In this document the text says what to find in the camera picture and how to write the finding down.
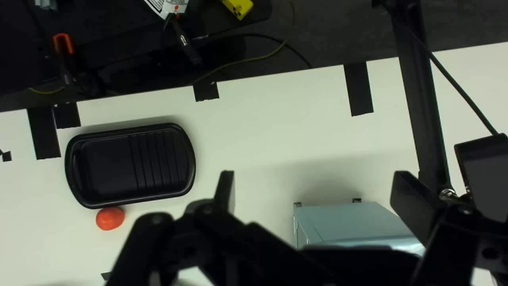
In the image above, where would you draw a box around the white printed label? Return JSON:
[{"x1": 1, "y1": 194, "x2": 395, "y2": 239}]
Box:
[{"x1": 143, "y1": 0, "x2": 190, "y2": 21}]

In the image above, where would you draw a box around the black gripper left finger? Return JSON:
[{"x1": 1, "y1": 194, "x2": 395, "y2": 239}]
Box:
[{"x1": 104, "y1": 169, "x2": 252, "y2": 286}]

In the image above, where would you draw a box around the black baking tray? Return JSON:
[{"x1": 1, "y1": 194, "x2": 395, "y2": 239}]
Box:
[{"x1": 63, "y1": 123, "x2": 196, "y2": 210}]

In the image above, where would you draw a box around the long black tape strip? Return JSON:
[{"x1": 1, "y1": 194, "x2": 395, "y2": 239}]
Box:
[
  {"x1": 27, "y1": 107, "x2": 62, "y2": 161},
  {"x1": 344, "y1": 62, "x2": 374, "y2": 118}
]

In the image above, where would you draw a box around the black floor stand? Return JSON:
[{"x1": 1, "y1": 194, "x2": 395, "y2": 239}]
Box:
[{"x1": 52, "y1": 14, "x2": 208, "y2": 97}]

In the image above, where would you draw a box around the orange clamp handle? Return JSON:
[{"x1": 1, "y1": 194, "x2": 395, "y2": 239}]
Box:
[{"x1": 50, "y1": 32, "x2": 76, "y2": 57}]

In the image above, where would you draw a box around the yellow plastic object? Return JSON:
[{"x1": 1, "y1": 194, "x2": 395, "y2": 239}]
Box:
[{"x1": 220, "y1": 0, "x2": 255, "y2": 22}]

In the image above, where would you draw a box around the thin black camera cable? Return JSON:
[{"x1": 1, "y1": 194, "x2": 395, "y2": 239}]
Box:
[{"x1": 427, "y1": 51, "x2": 501, "y2": 138}]

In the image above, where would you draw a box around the black camera box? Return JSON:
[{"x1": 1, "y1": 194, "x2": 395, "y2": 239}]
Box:
[{"x1": 454, "y1": 134, "x2": 508, "y2": 224}]

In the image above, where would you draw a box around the black camera tripod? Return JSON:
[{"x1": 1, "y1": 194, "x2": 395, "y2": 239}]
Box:
[{"x1": 371, "y1": 0, "x2": 455, "y2": 200}]

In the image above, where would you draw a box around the orange toy fruit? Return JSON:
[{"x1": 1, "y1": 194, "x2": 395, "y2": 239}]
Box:
[{"x1": 95, "y1": 205, "x2": 127, "y2": 232}]

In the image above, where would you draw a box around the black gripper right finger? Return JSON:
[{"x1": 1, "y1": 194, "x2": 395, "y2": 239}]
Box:
[{"x1": 390, "y1": 170, "x2": 508, "y2": 286}]

